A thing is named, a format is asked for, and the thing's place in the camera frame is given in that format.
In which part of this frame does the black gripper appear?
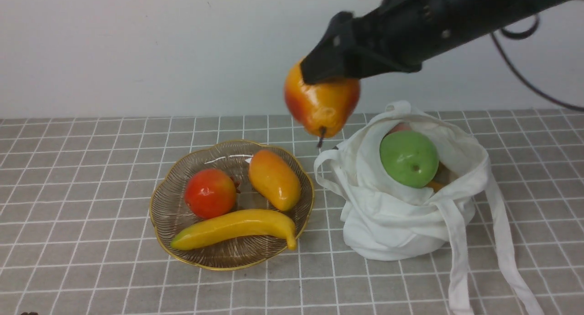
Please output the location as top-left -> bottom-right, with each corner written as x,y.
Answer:
300,0 -> 450,85

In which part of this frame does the orange yellow pear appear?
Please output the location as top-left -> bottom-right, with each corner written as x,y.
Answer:
283,61 -> 361,148

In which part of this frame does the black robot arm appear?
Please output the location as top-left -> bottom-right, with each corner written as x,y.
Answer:
300,0 -> 571,84

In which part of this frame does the pink fruit in bag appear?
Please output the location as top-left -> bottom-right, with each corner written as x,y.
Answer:
388,123 -> 412,135

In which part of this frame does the orange fruit in bag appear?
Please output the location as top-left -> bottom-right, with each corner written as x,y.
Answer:
426,162 -> 458,193

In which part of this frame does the white cloth bag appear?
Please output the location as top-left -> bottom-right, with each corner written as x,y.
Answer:
313,100 -> 543,315

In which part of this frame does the green apple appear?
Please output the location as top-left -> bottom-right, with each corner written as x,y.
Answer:
379,130 -> 440,189

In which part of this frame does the orange yellow mango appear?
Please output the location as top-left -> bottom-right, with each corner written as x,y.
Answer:
248,149 -> 301,211

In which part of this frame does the yellow banana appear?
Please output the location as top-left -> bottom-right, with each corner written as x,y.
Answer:
170,209 -> 297,251

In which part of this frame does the gold-rimmed glass plate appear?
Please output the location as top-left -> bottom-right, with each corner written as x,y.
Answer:
149,140 -> 315,271

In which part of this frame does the grey checked tablecloth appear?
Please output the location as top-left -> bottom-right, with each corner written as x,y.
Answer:
0,110 -> 584,315

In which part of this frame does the black cable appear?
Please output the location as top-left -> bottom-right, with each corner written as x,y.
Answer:
489,15 -> 584,112

